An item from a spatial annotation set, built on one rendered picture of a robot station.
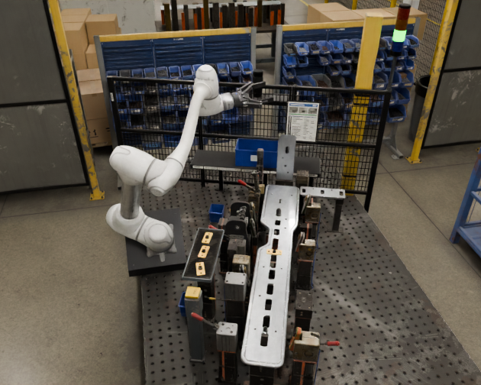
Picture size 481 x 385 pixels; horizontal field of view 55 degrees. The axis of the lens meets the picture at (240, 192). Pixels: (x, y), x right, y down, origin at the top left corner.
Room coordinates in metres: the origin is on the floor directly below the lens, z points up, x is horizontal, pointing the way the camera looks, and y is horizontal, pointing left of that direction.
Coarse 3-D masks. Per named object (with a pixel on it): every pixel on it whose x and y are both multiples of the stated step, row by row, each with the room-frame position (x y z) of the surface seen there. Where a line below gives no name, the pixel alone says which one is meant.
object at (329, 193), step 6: (300, 186) 2.54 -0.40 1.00; (306, 186) 2.54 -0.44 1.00; (300, 192) 2.47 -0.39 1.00; (306, 192) 2.47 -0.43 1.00; (312, 192) 2.47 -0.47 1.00; (318, 192) 2.47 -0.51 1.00; (324, 192) 2.47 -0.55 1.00; (330, 192) 2.47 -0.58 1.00; (336, 192) 2.47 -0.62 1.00; (330, 198) 2.42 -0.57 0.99; (336, 198) 2.42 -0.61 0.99; (342, 198) 2.41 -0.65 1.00
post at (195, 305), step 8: (200, 296) 1.45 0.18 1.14; (192, 304) 1.42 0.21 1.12; (200, 304) 1.44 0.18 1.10; (200, 312) 1.43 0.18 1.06; (192, 320) 1.43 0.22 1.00; (192, 328) 1.43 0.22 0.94; (200, 328) 1.43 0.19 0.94; (192, 336) 1.43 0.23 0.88; (200, 336) 1.43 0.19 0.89; (192, 344) 1.43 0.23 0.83; (200, 344) 1.43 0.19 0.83; (192, 352) 1.43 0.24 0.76; (200, 352) 1.43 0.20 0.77; (192, 360) 1.43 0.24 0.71; (200, 360) 1.43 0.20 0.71
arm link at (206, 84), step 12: (204, 72) 2.24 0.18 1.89; (204, 84) 2.21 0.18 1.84; (216, 84) 2.26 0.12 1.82; (192, 96) 2.17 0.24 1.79; (204, 96) 2.18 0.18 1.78; (192, 108) 2.11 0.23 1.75; (192, 120) 2.08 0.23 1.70; (192, 132) 2.05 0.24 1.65; (180, 144) 2.00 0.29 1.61; (180, 156) 1.92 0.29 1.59
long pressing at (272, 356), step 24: (288, 192) 2.47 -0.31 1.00; (264, 216) 2.22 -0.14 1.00; (288, 216) 2.22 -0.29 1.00; (288, 240) 2.00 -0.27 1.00; (264, 264) 1.80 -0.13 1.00; (288, 264) 1.81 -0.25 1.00; (264, 288) 1.63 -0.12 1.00; (288, 288) 1.64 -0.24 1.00; (264, 312) 1.48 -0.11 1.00; (264, 360) 1.22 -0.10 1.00
